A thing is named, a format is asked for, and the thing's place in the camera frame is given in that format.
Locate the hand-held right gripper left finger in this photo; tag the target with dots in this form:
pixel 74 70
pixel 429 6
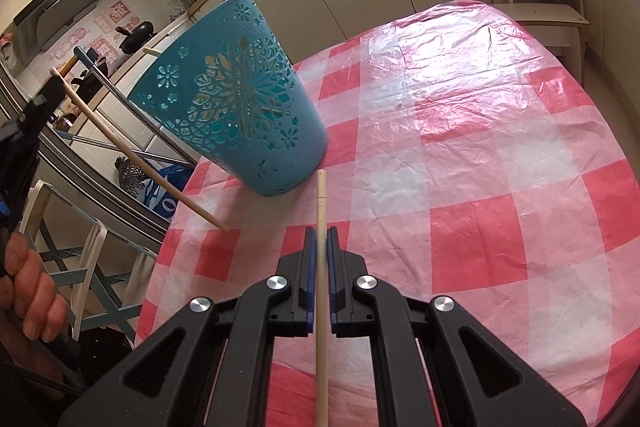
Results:
pixel 309 287

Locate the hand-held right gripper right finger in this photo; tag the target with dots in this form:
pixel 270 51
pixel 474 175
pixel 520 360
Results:
pixel 342 302

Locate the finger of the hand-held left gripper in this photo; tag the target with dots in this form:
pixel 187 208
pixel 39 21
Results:
pixel 47 102

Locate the light bamboo chopstick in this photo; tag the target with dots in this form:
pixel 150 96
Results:
pixel 150 51
pixel 200 210
pixel 321 202

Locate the blue perforated plastic basket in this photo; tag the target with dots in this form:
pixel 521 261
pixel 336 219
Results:
pixel 280 157

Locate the person's left hand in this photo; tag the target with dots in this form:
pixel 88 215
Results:
pixel 35 297

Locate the dark teapot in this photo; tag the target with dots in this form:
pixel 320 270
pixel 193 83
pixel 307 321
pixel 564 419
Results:
pixel 65 123

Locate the grey metal rails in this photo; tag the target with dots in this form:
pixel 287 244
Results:
pixel 100 194

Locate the dark mesh object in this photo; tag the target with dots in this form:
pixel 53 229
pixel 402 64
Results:
pixel 131 174

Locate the black wok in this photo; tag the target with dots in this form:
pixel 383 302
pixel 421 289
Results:
pixel 137 36

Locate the blue and white shoe rack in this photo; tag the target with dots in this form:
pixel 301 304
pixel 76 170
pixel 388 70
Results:
pixel 90 282

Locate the blue printed plastic bag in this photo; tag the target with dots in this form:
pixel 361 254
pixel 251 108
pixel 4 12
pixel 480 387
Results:
pixel 167 199

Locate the red checkered tablecloth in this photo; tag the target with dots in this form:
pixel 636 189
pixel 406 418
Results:
pixel 450 157

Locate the white wooden stool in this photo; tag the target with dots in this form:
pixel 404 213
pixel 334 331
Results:
pixel 550 14

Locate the red wall stickers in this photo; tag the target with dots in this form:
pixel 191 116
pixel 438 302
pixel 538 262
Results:
pixel 117 12

